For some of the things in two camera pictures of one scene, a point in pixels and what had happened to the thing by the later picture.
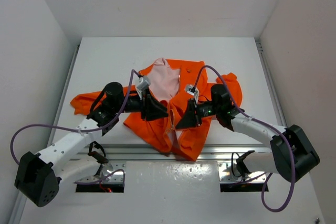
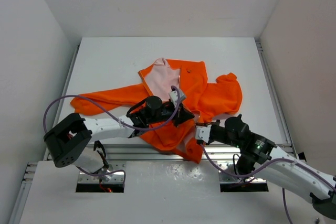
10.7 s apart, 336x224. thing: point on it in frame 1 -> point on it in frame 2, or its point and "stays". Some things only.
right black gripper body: [193, 103] -> [218, 135]
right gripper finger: [188, 119] -> [199, 124]
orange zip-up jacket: [172, 84] stays
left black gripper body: [145, 98] -> [176, 117]
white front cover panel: [177, 192] stays
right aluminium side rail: [276, 107] stays
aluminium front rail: [139, 152] stays
